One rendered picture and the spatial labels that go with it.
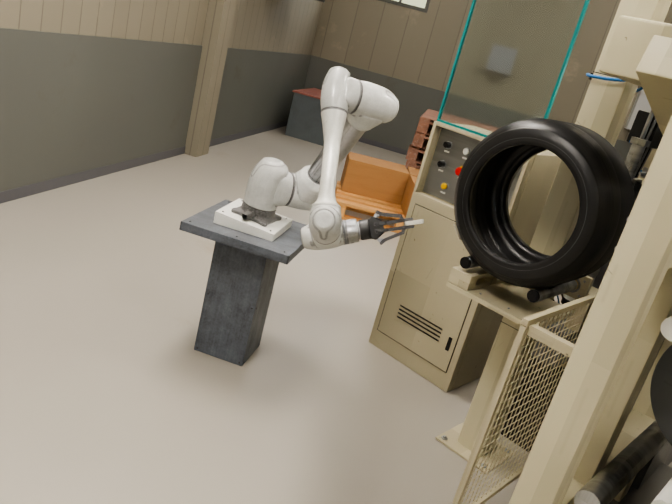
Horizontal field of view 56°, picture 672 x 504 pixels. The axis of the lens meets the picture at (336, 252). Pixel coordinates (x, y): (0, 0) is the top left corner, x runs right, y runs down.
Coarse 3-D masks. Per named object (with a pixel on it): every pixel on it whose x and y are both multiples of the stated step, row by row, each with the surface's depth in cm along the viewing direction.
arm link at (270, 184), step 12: (264, 168) 278; (276, 168) 279; (252, 180) 281; (264, 180) 278; (276, 180) 279; (288, 180) 283; (252, 192) 281; (264, 192) 280; (276, 192) 282; (288, 192) 284; (252, 204) 283; (264, 204) 282; (276, 204) 285
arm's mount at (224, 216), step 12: (228, 204) 294; (240, 204) 299; (216, 216) 281; (228, 216) 280; (240, 216) 284; (240, 228) 280; (252, 228) 279; (264, 228) 280; (276, 228) 285; (288, 228) 301
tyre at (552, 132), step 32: (512, 128) 215; (544, 128) 208; (576, 128) 206; (480, 160) 222; (512, 160) 243; (576, 160) 200; (608, 160) 202; (480, 192) 246; (608, 192) 198; (480, 224) 246; (576, 224) 201; (608, 224) 199; (480, 256) 226; (512, 256) 245; (544, 256) 238; (576, 256) 203; (608, 256) 213
